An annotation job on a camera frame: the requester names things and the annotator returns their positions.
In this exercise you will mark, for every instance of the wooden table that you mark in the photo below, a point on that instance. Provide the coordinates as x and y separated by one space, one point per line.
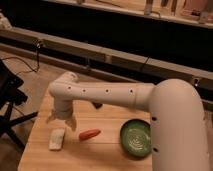
100 153

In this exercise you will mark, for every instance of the black office chair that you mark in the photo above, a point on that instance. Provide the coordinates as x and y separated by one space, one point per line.
10 93

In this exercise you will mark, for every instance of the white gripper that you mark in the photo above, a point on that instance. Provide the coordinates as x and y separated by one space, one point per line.
63 110

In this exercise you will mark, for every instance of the green ceramic bowl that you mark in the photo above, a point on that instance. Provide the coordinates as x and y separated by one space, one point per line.
135 138

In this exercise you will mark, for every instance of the black rectangular remote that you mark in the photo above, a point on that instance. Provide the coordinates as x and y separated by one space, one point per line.
97 105

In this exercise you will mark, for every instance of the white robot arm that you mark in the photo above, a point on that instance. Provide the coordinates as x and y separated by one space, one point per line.
178 130

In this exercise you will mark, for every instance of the white sponge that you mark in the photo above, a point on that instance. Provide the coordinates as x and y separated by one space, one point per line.
56 139

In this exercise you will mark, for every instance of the orange carrot toy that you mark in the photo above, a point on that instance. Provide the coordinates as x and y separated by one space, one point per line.
89 134

